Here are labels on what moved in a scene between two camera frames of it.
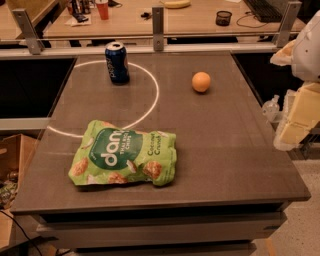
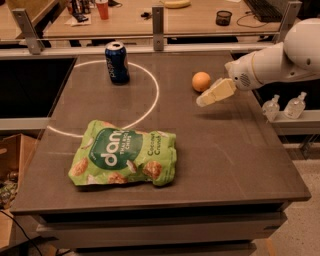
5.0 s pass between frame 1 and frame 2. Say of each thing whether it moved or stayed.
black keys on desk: stayed
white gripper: moved
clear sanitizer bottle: stayed
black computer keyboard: stayed
